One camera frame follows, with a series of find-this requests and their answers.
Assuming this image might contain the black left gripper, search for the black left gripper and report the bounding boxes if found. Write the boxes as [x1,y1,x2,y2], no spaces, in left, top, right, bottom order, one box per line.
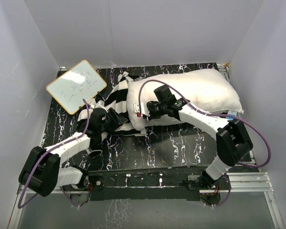
[99,108,127,134]

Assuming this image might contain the black white striped pillowcase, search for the black white striped pillowcase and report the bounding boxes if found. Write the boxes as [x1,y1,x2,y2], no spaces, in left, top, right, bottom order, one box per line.
[76,72,146,145]

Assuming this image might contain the white pillow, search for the white pillow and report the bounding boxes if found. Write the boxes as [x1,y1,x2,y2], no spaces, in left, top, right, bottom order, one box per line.
[126,69,244,130]

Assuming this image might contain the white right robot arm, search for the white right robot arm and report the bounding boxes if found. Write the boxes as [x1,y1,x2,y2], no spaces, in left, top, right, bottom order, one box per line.
[147,85,253,189]

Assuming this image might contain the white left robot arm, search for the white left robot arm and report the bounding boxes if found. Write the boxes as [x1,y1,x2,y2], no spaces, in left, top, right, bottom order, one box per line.
[19,108,128,197]

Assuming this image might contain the yellow framed whiteboard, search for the yellow framed whiteboard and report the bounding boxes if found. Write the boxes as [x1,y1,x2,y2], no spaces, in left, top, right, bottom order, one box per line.
[46,60,107,115]

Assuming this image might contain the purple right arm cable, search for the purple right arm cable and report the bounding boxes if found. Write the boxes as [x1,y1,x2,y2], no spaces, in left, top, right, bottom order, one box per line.
[137,80,272,206]

